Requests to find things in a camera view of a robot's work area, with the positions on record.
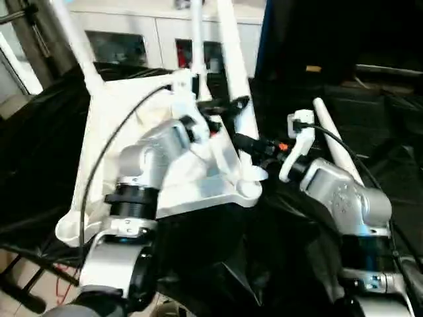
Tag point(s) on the white plastic table leg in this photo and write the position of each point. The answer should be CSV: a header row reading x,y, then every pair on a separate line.
x,y
234,66
337,142
79,46
197,46

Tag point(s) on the white plastic table top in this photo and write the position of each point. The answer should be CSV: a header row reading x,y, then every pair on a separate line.
x,y
198,185

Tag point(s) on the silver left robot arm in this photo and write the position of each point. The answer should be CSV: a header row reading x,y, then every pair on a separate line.
x,y
142,172

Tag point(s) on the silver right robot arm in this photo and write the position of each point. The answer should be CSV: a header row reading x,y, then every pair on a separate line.
x,y
350,211

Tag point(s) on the red bottle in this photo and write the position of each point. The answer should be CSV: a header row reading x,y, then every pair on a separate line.
x,y
182,54

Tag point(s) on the small brass label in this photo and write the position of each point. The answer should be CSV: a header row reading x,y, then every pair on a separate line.
x,y
313,68

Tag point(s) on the black work mat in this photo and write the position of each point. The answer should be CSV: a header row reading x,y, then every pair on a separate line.
x,y
277,264

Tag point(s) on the white cabinet with glass doors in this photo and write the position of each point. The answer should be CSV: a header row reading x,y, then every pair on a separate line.
x,y
132,30

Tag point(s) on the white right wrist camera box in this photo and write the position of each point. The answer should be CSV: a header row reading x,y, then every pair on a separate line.
x,y
297,142

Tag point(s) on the grey horizontal rail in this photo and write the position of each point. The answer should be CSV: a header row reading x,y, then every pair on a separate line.
x,y
390,69

